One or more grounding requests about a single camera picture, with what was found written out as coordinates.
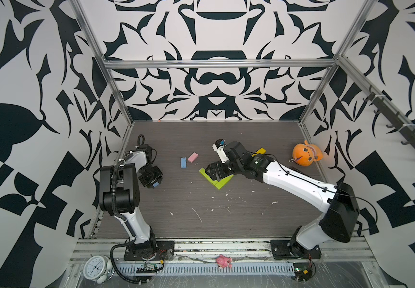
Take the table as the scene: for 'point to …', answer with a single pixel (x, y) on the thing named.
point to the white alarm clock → (99, 268)
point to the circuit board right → (303, 272)
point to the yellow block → (261, 151)
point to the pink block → (192, 157)
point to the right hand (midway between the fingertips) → (212, 165)
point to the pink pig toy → (223, 262)
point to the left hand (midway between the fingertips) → (155, 181)
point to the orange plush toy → (305, 154)
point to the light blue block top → (183, 162)
